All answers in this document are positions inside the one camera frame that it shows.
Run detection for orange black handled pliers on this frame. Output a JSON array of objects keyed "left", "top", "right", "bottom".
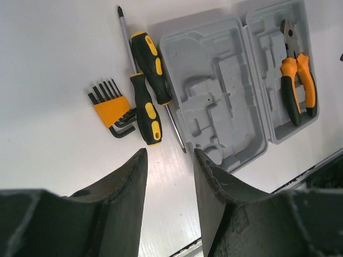
[{"left": 280, "top": 19, "right": 318, "bottom": 126}]

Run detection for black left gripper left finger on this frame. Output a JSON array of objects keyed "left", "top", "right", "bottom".
[{"left": 1, "top": 148, "right": 148, "bottom": 256}]

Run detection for flathead screwdriver black yellow handle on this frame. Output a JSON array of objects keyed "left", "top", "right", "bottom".
[{"left": 131, "top": 31, "right": 186, "bottom": 153}]

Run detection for phillips screwdriver black yellow handle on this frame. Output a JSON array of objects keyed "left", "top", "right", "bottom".
[{"left": 117, "top": 6, "right": 162, "bottom": 146}]

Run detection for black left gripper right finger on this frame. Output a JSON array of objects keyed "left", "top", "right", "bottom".
[{"left": 193, "top": 149, "right": 342, "bottom": 256}]

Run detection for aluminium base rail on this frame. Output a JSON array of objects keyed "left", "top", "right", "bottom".
[{"left": 171, "top": 149, "right": 342, "bottom": 256}]

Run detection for hex key set orange holder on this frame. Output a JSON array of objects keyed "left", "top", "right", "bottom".
[{"left": 87, "top": 78, "right": 137, "bottom": 139}]

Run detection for grey plastic tool case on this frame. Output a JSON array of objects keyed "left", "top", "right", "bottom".
[{"left": 159, "top": 1, "right": 319, "bottom": 173}]

